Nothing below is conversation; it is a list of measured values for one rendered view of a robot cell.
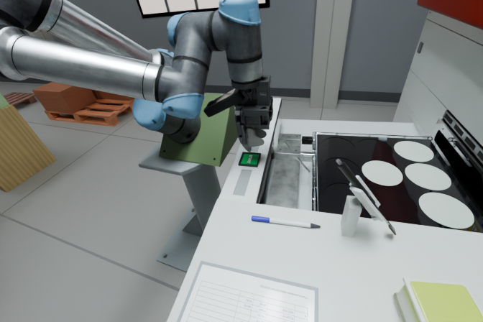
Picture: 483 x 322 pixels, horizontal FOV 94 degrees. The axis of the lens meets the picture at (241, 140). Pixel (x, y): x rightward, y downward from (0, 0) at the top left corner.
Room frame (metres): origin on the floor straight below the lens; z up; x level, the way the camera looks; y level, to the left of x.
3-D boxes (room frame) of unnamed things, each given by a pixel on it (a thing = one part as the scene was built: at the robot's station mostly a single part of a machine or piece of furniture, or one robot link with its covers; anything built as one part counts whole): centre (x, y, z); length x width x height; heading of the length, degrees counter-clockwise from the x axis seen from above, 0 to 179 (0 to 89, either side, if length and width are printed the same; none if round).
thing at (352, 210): (0.23, -0.19, 1.03); 0.06 x 0.04 x 0.13; 71
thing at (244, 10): (0.49, -0.03, 1.30); 0.09 x 0.08 x 0.11; 65
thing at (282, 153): (0.57, -0.15, 0.89); 0.08 x 0.03 x 0.03; 71
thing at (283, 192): (0.50, -0.12, 0.87); 0.36 x 0.08 x 0.03; 161
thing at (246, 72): (0.49, -0.03, 1.23); 0.08 x 0.08 x 0.05
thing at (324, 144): (0.43, -0.38, 0.90); 0.34 x 0.34 x 0.01; 71
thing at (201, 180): (0.85, 0.32, 0.41); 0.51 x 0.44 x 0.82; 65
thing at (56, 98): (3.27, 2.03, 0.24); 1.28 x 0.88 x 0.47; 65
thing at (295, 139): (0.65, -0.17, 0.89); 0.08 x 0.03 x 0.03; 71
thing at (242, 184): (0.61, -0.06, 0.89); 0.55 x 0.09 x 0.14; 161
